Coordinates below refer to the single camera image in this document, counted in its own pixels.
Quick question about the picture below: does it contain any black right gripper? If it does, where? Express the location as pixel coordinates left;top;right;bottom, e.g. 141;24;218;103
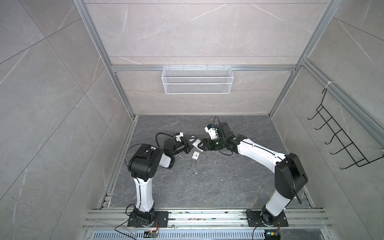
197;137;227;152

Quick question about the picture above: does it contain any white remote control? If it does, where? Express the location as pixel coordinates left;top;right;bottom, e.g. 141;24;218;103
189;138;204;152

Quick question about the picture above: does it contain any white remote battery cover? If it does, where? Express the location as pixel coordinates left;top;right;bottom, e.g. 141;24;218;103
192;151;200;160

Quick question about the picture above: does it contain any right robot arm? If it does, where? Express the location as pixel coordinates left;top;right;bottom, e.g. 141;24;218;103
194;123;308;226

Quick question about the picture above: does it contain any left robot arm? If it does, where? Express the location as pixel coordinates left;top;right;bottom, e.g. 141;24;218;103
127;137;196;226

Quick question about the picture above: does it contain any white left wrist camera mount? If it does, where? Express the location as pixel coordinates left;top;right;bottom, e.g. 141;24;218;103
174;132;184;142

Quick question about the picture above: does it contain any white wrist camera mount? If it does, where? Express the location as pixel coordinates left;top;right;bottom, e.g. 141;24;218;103
174;132;184;142
205;124;219;140

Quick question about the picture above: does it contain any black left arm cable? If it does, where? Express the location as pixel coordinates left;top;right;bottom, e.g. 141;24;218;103
154;132;175;148

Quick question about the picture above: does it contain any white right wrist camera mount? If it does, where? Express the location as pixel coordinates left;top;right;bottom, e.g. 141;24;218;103
205;124;219;140

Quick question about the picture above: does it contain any white wire mesh basket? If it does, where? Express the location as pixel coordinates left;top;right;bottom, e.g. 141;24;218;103
162;67;234;95

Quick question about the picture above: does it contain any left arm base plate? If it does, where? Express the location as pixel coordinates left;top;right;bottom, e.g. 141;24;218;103
127;211;169;228

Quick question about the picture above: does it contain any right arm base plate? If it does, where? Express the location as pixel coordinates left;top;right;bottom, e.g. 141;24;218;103
245;209;289;227

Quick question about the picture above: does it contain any aluminium front rail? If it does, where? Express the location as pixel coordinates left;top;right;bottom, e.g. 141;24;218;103
81;208;332;230

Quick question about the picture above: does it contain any black wire hook rack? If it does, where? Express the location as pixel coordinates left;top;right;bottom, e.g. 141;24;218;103
307;88;384;170

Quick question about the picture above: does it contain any left aluminium frame post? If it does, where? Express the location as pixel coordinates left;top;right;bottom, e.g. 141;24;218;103
74;0;135;120

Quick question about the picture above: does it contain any aluminium corner frame post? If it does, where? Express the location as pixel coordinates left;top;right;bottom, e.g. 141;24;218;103
269;0;343;119

